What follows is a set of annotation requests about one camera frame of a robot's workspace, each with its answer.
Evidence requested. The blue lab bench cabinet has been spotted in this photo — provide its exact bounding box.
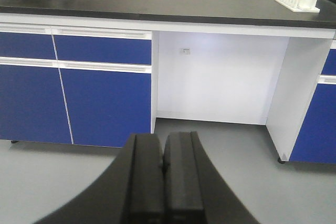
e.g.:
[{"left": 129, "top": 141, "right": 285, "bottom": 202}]
[{"left": 1, "top": 23, "right": 158, "bottom": 147}]

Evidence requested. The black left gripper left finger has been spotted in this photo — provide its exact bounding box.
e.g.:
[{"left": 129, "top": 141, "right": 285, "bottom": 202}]
[{"left": 38, "top": 134, "right": 164, "bottom": 223}]

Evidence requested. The right blue cabinet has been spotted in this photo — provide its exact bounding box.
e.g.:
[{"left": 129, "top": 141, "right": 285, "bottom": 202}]
[{"left": 289, "top": 43, "right": 335, "bottom": 164}]

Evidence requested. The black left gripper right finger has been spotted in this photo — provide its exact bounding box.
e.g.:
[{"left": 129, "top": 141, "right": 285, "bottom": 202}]
[{"left": 163, "top": 132, "right": 258, "bottom": 223}]

